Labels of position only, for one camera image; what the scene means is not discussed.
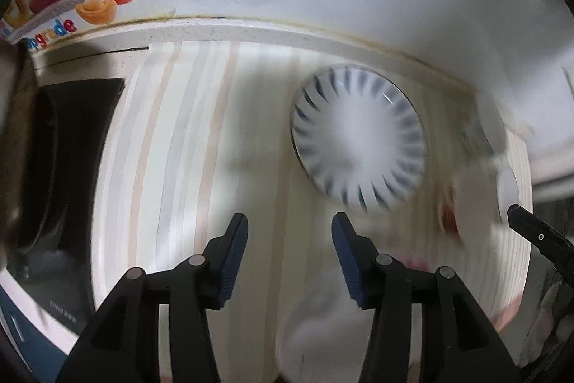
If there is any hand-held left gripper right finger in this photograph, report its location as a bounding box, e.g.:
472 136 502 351
332 212 521 383

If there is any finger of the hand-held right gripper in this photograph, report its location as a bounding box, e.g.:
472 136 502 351
507 204 574 276

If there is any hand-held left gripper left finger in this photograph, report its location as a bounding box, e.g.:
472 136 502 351
56 212 249 383

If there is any white bowl with floral print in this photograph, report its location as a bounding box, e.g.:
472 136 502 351
457 96 523 231

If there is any blue striped white plate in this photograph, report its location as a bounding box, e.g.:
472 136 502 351
291 64 429 213

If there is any striped tablecloth with cat print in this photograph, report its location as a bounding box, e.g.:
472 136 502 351
92 42 534 383

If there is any black induction cooktop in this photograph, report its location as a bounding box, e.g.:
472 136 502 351
9 78 126 321

